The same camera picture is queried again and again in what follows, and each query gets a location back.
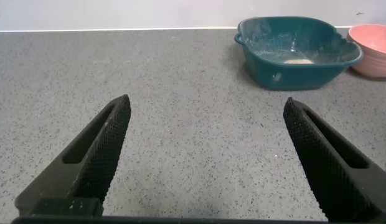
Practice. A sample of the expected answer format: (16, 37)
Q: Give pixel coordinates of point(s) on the beige speckled powder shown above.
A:
(299, 61)

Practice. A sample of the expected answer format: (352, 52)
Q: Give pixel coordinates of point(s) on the pink ribbed bowl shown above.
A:
(375, 46)

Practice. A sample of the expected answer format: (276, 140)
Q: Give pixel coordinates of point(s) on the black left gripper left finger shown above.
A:
(90, 165)

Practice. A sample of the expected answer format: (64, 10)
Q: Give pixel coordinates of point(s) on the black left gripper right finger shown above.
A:
(330, 174)

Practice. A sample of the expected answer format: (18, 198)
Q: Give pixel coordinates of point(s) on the teal square plastic tray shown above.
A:
(292, 74)

